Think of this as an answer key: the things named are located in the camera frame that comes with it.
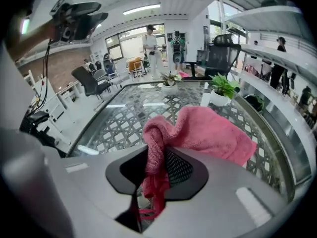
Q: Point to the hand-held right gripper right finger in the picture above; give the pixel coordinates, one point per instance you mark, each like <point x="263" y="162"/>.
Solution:
<point x="223" y="190"/>

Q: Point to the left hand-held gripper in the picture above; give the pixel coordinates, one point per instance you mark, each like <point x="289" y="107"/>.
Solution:
<point x="59" y="7"/>

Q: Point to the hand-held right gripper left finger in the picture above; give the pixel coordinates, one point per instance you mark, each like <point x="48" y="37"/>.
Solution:
<point x="94" y="182"/>

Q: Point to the pink cloth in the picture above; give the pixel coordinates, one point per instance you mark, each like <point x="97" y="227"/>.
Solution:
<point x="203" y="133"/>

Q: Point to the person's left forearm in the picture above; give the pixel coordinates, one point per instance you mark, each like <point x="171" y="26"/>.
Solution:
<point x="24" y="42"/>

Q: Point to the person's left hand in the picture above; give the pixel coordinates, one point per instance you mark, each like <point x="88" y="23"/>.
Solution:
<point x="47" y="31"/>

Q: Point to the dark-framed window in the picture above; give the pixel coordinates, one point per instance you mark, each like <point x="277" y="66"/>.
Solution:
<point x="115" y="47"/>

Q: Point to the ceiling tube light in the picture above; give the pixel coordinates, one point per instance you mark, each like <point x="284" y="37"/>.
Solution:
<point x="141" y="9"/>

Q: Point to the white shell chair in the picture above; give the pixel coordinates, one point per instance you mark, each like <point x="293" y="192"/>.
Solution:
<point x="101" y="77"/>

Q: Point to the white swivel chair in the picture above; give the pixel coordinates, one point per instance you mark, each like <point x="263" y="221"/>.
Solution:
<point x="121" y="69"/>

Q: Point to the woven rattan glass table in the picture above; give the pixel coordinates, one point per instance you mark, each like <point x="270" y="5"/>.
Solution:
<point x="119" y="123"/>

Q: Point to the orange wooden chair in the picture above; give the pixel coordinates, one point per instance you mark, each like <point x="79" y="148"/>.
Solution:
<point x="135" y="67"/>

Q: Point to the black screen device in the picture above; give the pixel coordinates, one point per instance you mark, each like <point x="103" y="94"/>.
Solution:
<point x="37" y="118"/>

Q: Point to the black glossy bag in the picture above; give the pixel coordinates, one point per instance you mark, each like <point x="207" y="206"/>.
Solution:
<point x="253" y="103"/>

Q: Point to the green potted plant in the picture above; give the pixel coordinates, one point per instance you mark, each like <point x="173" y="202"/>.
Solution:
<point x="223" y="88"/>

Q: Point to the pink-leaved potted plant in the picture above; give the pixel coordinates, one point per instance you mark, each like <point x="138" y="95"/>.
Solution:
<point x="169" y="82"/>

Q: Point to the person's clothed body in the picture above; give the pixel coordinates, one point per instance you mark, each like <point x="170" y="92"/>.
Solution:
<point x="15" y="95"/>

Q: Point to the pink cushion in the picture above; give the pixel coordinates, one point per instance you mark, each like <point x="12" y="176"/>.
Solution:
<point x="183" y="74"/>

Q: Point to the black mesh office chair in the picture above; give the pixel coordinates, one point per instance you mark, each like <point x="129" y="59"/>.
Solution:
<point x="223" y="56"/>

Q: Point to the white metal shelf rack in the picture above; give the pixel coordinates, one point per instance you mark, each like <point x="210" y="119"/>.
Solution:
<point x="267" y="11"/>

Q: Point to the black metal-frame chair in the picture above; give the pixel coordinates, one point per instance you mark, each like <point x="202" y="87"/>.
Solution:
<point x="89" y="80"/>

